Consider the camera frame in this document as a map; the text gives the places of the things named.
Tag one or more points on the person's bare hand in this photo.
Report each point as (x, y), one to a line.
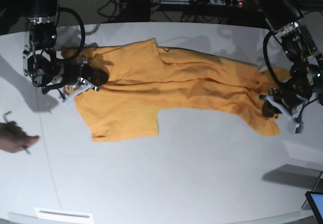
(14, 139)

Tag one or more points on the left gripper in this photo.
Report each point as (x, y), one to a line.
(289, 100)

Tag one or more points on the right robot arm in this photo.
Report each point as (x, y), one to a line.
(41, 63)

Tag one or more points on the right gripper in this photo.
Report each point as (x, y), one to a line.
(87, 77)

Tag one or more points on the white label strip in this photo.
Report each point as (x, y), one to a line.
(60, 215)

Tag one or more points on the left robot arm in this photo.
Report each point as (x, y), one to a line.
(284, 16)

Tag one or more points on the tablet screen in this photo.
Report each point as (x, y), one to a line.
(315, 201)

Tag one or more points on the yellow T-shirt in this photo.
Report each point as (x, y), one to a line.
(145, 78)

